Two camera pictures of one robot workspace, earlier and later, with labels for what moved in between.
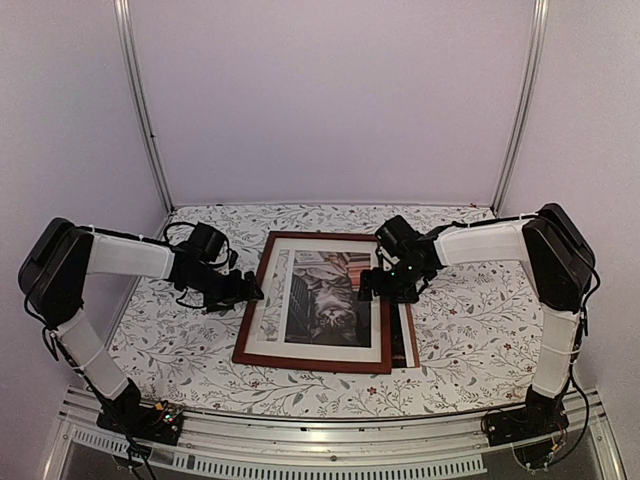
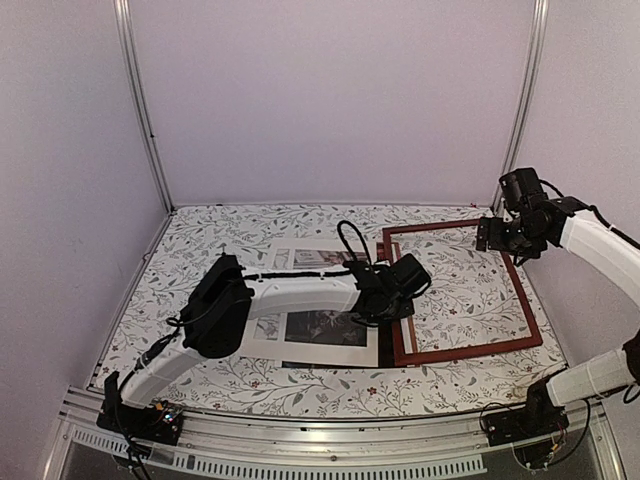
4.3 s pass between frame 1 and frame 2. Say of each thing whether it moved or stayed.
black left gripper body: moved
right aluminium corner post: stayed
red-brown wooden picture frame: moved
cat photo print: stayed
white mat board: moved
